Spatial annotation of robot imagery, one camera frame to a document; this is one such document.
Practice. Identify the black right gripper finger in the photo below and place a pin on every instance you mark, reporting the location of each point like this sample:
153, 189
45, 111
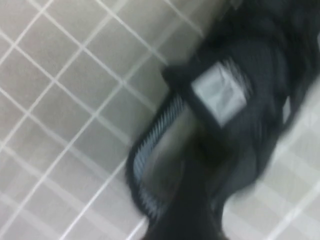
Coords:
197, 195

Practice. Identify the black knit sneaker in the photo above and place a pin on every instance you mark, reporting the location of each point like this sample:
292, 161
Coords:
250, 62

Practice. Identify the grey checked tablecloth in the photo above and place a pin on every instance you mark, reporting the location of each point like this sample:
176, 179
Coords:
62, 125

